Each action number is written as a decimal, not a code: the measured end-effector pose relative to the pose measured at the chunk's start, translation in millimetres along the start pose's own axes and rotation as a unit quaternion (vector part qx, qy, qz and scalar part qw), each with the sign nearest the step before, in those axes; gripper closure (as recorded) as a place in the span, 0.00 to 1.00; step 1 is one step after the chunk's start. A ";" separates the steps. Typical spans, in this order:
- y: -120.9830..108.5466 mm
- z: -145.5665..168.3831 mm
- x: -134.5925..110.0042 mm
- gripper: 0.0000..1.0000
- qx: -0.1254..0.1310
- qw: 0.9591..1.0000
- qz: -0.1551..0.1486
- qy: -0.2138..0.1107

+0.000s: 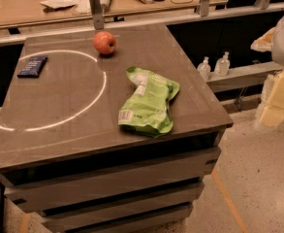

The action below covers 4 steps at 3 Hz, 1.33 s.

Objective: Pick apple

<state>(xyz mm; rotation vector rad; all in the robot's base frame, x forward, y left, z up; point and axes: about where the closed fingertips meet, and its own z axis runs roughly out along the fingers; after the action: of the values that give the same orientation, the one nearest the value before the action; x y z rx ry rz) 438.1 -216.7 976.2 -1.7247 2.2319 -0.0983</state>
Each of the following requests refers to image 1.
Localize red apple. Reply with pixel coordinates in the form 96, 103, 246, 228
93, 31, 116, 55

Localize green snack bag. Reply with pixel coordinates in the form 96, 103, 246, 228
118, 66, 180, 138

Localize brown drawer cabinet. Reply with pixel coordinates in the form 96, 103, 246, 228
0, 132, 221, 233

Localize clear sanitizer bottle right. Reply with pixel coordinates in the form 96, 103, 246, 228
214, 51, 230, 76

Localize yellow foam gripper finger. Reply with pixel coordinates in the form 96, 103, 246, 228
250, 28, 275, 52
256, 71, 284, 128

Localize clear sanitizer bottle left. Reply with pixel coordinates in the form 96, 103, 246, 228
197, 56, 211, 81

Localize grey metal bracket post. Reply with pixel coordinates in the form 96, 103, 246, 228
89, 0, 104, 30

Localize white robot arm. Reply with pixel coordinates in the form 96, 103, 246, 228
251, 16, 284, 130

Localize dark blue chocolate bar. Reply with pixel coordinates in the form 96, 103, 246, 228
17, 55, 47, 78

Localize white paper sheets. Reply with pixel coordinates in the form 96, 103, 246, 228
41, 0, 90, 13

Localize clear sanitizer bottle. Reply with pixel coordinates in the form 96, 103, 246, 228
197, 56, 211, 81
214, 51, 230, 76

